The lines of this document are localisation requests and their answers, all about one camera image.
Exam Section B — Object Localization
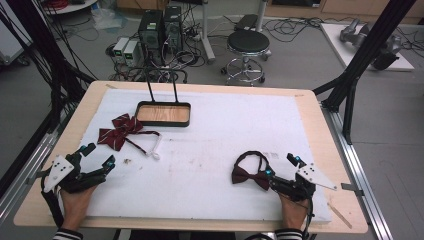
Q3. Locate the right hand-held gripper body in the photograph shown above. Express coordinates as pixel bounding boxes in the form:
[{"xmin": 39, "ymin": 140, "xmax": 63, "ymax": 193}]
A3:
[{"xmin": 275, "ymin": 162, "xmax": 338, "ymax": 202}]

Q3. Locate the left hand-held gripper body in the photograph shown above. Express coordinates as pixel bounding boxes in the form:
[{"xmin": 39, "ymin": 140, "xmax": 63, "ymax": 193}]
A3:
[{"xmin": 42, "ymin": 151, "xmax": 101, "ymax": 195}]

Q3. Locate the plain dark red bow tie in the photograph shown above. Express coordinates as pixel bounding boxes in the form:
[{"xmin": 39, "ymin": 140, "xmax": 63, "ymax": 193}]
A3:
[{"xmin": 231, "ymin": 150, "xmax": 272, "ymax": 192}]

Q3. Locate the striped dark red bow tie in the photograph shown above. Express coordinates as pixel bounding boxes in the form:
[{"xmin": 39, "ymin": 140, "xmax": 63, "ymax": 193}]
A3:
[{"xmin": 97, "ymin": 113, "xmax": 163, "ymax": 161}]

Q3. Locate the black rack with wooden base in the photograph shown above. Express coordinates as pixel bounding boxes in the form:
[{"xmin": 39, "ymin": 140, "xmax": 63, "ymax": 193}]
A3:
[{"xmin": 134, "ymin": 65, "xmax": 192, "ymax": 128}]

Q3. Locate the person's right hand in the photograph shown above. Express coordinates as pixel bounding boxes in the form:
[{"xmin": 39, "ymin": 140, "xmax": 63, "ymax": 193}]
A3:
[{"xmin": 279, "ymin": 193, "xmax": 310, "ymax": 232}]

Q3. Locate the person's left hand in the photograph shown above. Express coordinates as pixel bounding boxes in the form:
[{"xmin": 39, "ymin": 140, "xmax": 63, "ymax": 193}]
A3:
[{"xmin": 59, "ymin": 184, "xmax": 98, "ymax": 232}]

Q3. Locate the thin wooden stick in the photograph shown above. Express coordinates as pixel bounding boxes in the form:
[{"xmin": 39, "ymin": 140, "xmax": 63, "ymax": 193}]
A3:
[{"xmin": 326, "ymin": 202, "xmax": 354, "ymax": 230}]

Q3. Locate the white foam mat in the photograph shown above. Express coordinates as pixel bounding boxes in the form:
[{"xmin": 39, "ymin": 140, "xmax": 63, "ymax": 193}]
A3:
[{"xmin": 49, "ymin": 88, "xmax": 333, "ymax": 224}]

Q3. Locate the grey power supply unit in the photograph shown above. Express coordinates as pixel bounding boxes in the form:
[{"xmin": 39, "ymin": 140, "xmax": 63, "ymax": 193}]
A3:
[
  {"xmin": 123, "ymin": 40, "xmax": 142, "ymax": 68},
  {"xmin": 112, "ymin": 36, "xmax": 130, "ymax": 63}
]

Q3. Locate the white floor board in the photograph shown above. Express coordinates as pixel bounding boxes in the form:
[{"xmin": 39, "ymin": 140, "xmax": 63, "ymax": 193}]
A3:
[{"xmin": 319, "ymin": 22, "xmax": 416, "ymax": 72}]

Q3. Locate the black round stool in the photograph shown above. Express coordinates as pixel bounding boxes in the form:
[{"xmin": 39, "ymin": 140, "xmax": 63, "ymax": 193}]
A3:
[{"xmin": 220, "ymin": 29, "xmax": 273, "ymax": 86}]

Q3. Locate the large black computer tower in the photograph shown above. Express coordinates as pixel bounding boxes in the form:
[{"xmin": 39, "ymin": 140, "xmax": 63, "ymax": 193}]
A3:
[{"xmin": 137, "ymin": 9, "xmax": 166, "ymax": 65}]

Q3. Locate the clear plastic bag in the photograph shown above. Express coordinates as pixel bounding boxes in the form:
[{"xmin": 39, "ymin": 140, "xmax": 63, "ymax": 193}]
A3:
[{"xmin": 91, "ymin": 5, "xmax": 128, "ymax": 33}]

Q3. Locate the flat black box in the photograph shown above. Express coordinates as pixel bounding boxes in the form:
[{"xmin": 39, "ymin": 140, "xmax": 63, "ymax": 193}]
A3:
[{"xmin": 234, "ymin": 13, "xmax": 260, "ymax": 32}]

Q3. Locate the slim black computer tower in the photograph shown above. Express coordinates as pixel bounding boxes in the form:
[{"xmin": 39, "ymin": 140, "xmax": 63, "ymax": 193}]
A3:
[{"xmin": 163, "ymin": 5, "xmax": 184, "ymax": 52}]

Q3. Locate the white table leg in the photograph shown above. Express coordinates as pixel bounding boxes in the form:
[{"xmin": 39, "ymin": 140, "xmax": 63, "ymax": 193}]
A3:
[{"xmin": 199, "ymin": 0, "xmax": 217, "ymax": 65}]

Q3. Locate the left hand-held gripper black cable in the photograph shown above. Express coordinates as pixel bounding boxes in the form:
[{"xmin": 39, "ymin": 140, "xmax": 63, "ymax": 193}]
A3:
[{"xmin": 40, "ymin": 176, "xmax": 65, "ymax": 228}]

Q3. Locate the hand-held gripper black cable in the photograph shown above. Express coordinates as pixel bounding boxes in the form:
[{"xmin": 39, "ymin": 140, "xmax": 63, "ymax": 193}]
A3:
[
  {"xmin": 299, "ymin": 196, "xmax": 316, "ymax": 240},
  {"xmin": 40, "ymin": 176, "xmax": 65, "ymax": 228}
]

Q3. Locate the aluminium rail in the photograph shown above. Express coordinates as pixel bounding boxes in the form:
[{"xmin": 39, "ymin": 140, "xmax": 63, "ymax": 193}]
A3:
[
  {"xmin": 320, "ymin": 102, "xmax": 395, "ymax": 240},
  {"xmin": 0, "ymin": 113, "xmax": 69, "ymax": 223}
]

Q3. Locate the small metal bracket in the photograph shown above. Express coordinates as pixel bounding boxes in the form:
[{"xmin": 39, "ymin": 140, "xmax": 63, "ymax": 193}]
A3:
[{"xmin": 340, "ymin": 182, "xmax": 365, "ymax": 197}]

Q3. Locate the right hand-held gripper black cable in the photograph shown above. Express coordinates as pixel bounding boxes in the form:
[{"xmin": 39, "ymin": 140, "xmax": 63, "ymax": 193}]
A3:
[{"xmin": 299, "ymin": 196, "xmax": 316, "ymax": 240}]

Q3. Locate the black metal frame post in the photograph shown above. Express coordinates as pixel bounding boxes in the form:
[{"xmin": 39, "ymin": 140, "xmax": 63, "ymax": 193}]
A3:
[
  {"xmin": 312, "ymin": 0, "xmax": 418, "ymax": 145},
  {"xmin": 0, "ymin": 0, "xmax": 96, "ymax": 132}
]

